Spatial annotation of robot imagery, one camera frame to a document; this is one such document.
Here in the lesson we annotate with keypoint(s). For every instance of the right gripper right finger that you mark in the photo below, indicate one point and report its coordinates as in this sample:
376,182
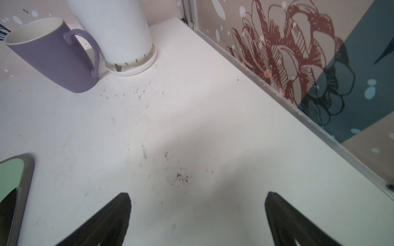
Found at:
289,227

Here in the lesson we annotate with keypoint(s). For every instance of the white utensil holder cup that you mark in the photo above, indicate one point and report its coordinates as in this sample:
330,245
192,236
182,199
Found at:
120,29

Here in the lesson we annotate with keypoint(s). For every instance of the green cutting board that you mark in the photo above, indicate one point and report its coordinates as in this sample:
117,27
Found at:
16,177

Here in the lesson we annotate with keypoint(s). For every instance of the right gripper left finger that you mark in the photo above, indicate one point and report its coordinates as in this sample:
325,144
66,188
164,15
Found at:
108,227

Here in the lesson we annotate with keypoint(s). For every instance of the purple mug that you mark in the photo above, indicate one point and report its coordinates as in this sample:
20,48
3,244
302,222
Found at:
68,57

